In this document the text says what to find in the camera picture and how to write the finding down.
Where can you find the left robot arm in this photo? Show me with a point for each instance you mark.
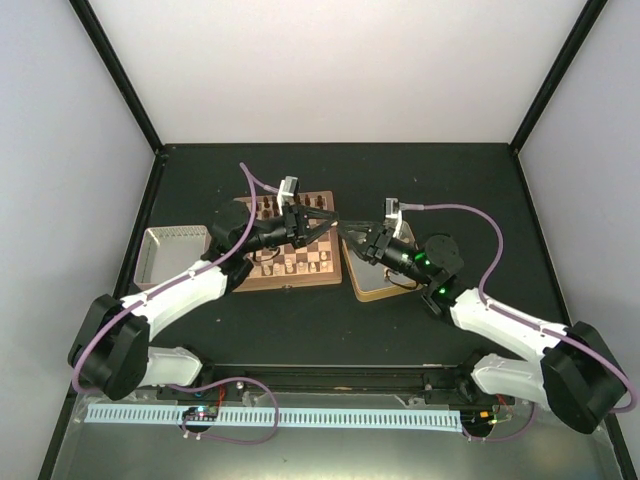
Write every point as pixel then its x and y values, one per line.
pixel 112 352

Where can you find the gold metal tin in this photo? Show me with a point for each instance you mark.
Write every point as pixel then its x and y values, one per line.
pixel 372 282

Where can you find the black frame post right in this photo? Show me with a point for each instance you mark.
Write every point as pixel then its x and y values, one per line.
pixel 571 46

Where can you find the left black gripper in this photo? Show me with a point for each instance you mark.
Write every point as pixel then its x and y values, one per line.
pixel 298 233

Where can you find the small circuit board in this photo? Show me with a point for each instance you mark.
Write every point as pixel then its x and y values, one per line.
pixel 201 413

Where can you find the black frame post left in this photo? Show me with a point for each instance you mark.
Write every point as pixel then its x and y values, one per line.
pixel 103 46

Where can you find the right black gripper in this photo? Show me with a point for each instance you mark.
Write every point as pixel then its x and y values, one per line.
pixel 378 238

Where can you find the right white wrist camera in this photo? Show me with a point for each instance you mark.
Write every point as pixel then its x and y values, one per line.
pixel 393 218

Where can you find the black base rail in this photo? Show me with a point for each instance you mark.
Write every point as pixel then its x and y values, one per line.
pixel 435 384

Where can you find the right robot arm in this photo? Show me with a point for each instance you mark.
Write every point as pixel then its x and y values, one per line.
pixel 568 370

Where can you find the wooden chess board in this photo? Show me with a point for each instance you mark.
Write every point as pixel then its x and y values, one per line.
pixel 275 258

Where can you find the dark chess pieces group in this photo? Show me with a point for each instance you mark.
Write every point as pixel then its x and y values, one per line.
pixel 268 207

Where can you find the black frame post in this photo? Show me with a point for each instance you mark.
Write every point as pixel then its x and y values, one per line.
pixel 571 46
pixel 103 46

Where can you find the white slotted cable duct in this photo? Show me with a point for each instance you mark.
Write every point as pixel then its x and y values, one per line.
pixel 267 417

